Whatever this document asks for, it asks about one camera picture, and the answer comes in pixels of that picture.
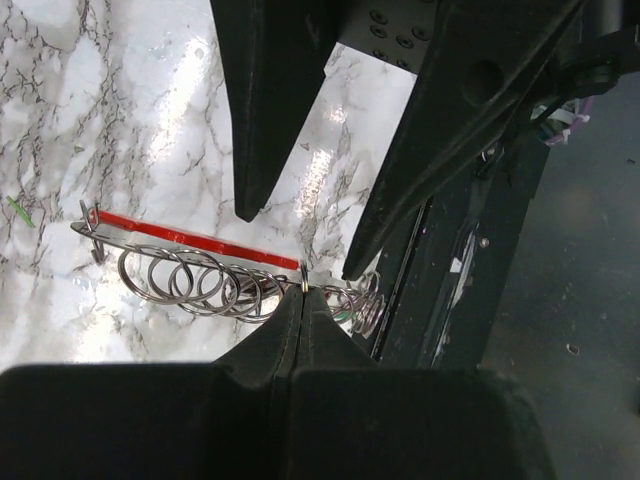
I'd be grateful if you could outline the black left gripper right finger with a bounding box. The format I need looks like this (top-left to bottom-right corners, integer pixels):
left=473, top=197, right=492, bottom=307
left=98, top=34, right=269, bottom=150
left=287, top=287, right=378, bottom=375

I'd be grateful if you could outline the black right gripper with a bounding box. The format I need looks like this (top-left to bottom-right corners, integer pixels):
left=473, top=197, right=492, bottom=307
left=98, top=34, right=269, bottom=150
left=211, top=0, right=582, bottom=280

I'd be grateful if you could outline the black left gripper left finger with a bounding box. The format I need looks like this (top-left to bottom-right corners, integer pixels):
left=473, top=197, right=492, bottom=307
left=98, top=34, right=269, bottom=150
left=213, top=287, right=303, bottom=395

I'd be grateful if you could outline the key with green tag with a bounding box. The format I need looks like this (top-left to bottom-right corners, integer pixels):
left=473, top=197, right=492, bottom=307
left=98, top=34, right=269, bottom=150
left=333, top=309, right=354, bottom=324

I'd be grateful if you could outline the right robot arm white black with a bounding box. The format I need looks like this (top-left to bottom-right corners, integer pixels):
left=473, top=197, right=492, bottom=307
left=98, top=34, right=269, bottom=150
left=211, top=1, right=639, bottom=280

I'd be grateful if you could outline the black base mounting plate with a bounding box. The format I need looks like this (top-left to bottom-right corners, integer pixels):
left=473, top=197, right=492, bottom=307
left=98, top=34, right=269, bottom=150
left=361, top=139, right=550, bottom=369

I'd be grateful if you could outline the small green plastic sliver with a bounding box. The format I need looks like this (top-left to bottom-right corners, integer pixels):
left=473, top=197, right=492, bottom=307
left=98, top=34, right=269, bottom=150
left=6, top=195, right=35, bottom=228

